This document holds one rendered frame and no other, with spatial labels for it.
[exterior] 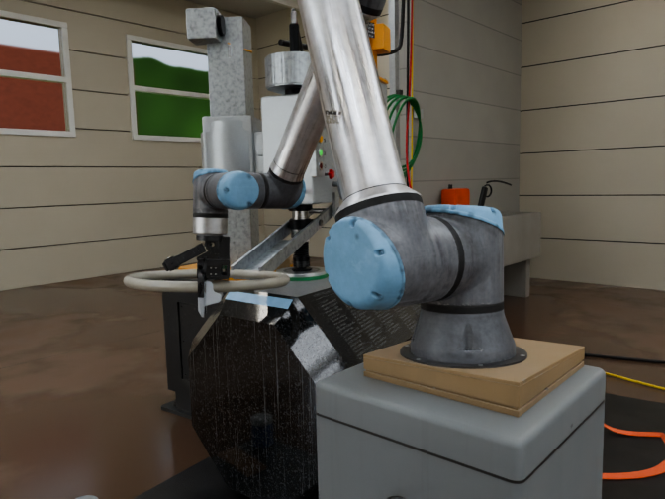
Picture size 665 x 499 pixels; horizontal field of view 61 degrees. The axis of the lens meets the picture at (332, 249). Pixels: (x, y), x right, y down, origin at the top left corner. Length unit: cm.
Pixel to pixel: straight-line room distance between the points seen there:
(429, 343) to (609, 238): 595
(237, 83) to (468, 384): 233
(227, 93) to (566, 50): 485
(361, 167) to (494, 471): 50
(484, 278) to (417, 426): 27
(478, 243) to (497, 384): 24
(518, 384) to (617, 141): 603
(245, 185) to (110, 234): 710
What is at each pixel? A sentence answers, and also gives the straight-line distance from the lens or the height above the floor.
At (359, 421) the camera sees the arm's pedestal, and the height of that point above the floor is 80.
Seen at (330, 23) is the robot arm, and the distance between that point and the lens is 104.
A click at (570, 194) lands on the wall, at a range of 699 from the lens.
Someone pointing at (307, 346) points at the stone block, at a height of 68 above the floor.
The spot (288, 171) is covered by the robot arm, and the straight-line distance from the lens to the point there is 139.
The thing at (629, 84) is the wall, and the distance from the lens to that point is 689.
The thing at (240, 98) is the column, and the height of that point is 165.
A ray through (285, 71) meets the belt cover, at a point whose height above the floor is 162.
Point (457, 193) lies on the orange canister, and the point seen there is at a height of 107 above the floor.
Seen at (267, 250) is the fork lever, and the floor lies 96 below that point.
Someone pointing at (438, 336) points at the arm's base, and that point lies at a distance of 101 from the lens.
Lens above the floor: 121
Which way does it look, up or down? 7 degrees down
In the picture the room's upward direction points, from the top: 1 degrees counter-clockwise
